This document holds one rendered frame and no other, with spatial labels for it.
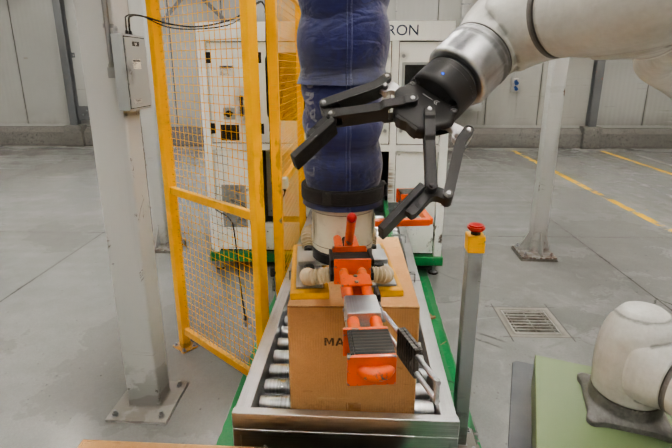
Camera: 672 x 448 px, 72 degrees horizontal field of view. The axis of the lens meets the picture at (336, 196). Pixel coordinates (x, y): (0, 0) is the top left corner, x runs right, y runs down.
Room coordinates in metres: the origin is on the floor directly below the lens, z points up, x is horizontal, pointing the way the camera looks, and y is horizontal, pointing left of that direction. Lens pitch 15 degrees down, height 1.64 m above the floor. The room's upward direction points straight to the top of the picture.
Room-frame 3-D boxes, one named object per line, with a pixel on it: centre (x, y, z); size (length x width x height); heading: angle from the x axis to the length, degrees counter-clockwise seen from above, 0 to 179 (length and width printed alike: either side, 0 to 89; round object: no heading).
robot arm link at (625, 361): (0.94, -0.70, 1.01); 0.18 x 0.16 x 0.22; 27
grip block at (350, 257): (0.99, -0.03, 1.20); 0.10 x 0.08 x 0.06; 94
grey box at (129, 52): (2.01, 0.84, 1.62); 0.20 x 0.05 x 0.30; 177
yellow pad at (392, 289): (1.25, -0.11, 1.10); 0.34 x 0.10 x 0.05; 4
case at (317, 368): (1.56, -0.06, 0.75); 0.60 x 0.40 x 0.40; 179
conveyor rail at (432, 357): (2.36, -0.42, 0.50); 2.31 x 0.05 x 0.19; 177
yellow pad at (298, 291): (1.23, 0.08, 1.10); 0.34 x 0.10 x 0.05; 4
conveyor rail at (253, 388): (2.40, 0.23, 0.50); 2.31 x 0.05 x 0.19; 177
